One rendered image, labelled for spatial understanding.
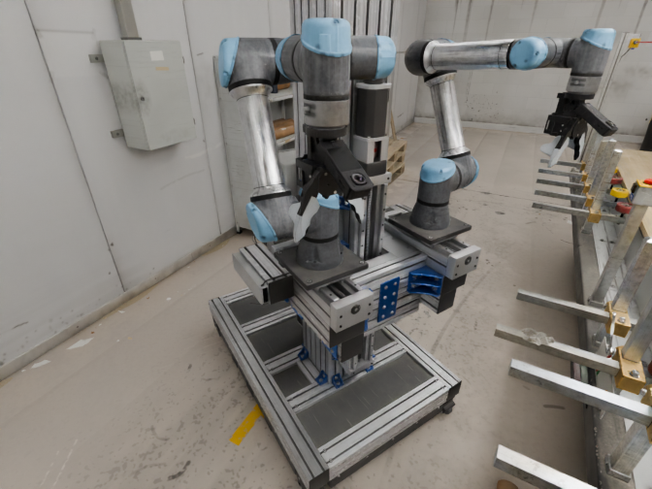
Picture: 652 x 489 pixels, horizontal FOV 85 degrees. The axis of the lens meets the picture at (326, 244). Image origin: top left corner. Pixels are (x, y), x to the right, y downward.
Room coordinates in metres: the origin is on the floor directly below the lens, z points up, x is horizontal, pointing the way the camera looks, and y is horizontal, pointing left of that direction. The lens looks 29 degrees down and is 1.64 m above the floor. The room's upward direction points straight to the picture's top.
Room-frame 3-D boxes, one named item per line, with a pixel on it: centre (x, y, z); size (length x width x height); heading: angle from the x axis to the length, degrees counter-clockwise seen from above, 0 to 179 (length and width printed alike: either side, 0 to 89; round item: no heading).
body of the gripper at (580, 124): (1.09, -0.71, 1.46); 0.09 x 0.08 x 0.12; 32
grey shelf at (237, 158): (3.43, 0.48, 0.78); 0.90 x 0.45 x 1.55; 152
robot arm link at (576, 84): (1.08, -0.71, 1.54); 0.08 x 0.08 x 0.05
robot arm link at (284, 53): (0.73, 0.03, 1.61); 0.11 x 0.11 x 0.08; 25
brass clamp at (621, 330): (0.92, -0.97, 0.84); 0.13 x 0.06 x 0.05; 150
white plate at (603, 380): (0.76, -0.85, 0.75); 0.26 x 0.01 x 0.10; 150
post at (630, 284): (0.94, -0.98, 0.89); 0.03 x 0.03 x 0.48; 60
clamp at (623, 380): (0.70, -0.85, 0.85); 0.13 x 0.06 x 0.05; 150
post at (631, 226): (1.17, -1.11, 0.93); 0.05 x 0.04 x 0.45; 150
